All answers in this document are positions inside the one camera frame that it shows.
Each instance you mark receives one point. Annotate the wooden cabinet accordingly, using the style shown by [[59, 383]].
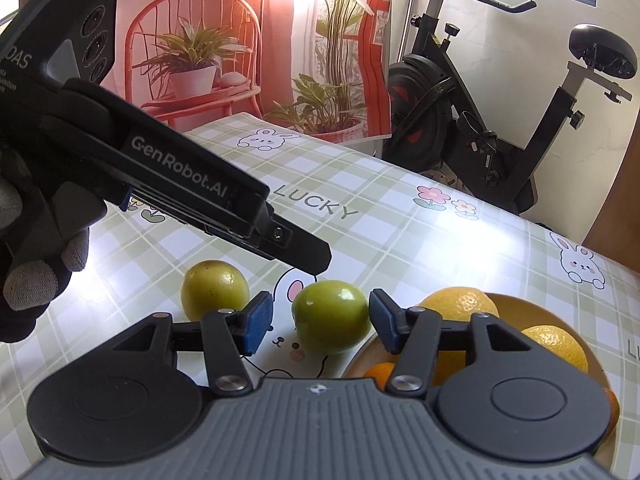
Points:
[[625, 210]]

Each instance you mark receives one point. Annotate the black exercise bike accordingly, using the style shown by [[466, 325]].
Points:
[[435, 90]]

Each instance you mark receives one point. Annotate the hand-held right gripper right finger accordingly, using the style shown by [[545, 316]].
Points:
[[382, 320]]

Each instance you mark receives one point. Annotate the person's left hand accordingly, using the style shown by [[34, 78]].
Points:
[[30, 285]]

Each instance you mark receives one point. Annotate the small bright tangerine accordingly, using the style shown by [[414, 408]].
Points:
[[380, 372]]

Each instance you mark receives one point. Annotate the pink room wall poster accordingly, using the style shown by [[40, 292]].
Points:
[[280, 35]]

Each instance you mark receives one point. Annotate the green checkered tablecloth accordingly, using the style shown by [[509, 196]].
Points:
[[400, 240]]

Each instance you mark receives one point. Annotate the green apple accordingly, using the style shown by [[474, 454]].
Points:
[[330, 317]]

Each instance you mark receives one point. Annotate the yellow lemon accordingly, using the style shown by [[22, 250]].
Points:
[[460, 302], [555, 342]]

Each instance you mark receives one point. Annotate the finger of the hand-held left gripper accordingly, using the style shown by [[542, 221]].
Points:
[[300, 247]]

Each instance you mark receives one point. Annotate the yellow-green apple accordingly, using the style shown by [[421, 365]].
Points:
[[215, 290]]

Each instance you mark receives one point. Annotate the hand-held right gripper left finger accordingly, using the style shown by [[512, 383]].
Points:
[[257, 322]]

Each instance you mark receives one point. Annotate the beige plate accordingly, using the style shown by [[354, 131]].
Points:
[[361, 360]]

